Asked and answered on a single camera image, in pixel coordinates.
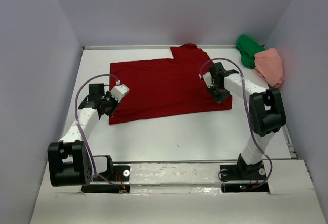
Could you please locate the red t shirt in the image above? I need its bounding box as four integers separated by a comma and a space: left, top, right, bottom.
109, 43, 233, 125

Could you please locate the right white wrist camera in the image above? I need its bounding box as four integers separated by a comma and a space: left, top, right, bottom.
199, 72, 213, 87

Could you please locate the pink t shirt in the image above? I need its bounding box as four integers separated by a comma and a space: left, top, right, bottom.
254, 48, 284, 88

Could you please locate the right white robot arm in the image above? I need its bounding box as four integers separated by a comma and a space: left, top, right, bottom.
199, 58, 286, 182

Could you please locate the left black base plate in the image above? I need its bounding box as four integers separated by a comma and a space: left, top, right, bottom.
81, 164, 131, 194

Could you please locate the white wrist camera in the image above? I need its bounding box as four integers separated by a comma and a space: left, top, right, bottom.
110, 80, 130, 103
199, 72, 213, 87

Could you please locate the green t shirt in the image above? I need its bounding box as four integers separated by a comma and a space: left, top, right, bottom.
236, 35, 265, 69

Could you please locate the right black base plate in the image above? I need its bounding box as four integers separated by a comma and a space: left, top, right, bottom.
218, 164, 269, 193

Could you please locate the aluminium rail frame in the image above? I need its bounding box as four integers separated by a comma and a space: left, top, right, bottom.
82, 45, 235, 50

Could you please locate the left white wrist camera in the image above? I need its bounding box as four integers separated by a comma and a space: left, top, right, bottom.
110, 80, 130, 103

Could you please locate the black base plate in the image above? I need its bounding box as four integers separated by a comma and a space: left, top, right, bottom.
81, 164, 131, 194
218, 164, 269, 193

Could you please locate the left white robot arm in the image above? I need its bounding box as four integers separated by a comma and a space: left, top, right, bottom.
47, 83, 129, 187

